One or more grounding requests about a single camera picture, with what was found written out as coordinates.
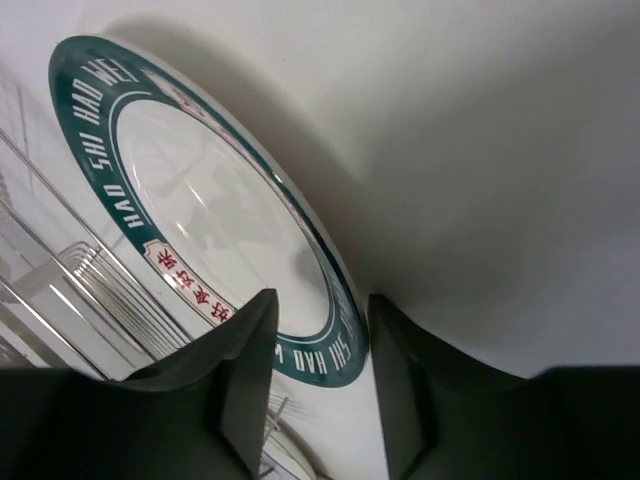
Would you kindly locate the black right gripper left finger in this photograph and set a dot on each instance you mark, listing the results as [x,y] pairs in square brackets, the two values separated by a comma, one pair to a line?
[199,413]

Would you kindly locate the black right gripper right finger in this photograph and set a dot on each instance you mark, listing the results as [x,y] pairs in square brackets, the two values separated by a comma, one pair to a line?
[446,415]

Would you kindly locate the green rim lettered plate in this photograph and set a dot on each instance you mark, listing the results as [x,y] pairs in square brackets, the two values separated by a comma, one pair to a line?
[204,203]

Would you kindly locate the metal wire dish rack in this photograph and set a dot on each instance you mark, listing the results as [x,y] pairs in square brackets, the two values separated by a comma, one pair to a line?
[74,292]

